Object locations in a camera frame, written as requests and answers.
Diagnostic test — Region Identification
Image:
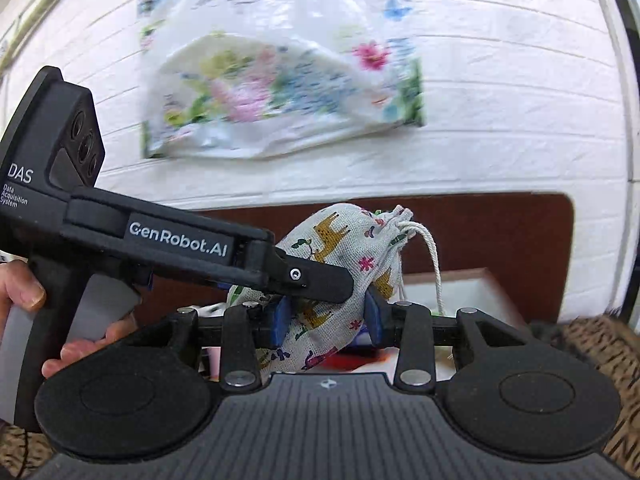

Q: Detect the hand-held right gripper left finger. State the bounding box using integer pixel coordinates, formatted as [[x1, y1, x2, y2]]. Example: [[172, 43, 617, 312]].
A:
[[117, 295, 292, 392]]

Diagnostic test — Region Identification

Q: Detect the printed cloth drawstring bag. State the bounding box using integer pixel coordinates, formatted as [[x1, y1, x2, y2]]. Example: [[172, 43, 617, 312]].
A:
[[225, 202, 446, 373]]

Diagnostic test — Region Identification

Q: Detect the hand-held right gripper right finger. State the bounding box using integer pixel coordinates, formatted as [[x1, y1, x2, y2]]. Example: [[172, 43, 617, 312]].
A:
[[364, 287, 536, 389]]

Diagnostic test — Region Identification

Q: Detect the person's left hand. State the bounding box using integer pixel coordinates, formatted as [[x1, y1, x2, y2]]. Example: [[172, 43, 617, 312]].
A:
[[0, 264, 139, 381]]

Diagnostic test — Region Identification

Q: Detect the brown letter-print blanket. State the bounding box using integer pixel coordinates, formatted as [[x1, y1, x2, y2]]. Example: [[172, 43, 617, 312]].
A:
[[0, 312, 640, 480]]

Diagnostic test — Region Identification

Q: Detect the brown wooden headboard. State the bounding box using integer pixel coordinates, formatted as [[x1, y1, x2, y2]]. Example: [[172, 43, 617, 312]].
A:
[[132, 191, 576, 323]]

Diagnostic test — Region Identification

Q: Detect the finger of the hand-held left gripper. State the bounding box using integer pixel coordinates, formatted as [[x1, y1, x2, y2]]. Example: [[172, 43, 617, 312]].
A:
[[244, 239, 354, 304]]

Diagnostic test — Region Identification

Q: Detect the pink-rimmed cardboard box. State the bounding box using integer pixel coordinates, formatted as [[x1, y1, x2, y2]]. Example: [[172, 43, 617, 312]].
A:
[[400, 266, 527, 331]]

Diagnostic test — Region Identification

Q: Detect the floral plastic bag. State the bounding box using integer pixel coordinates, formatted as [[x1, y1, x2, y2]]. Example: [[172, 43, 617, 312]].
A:
[[137, 0, 427, 161]]

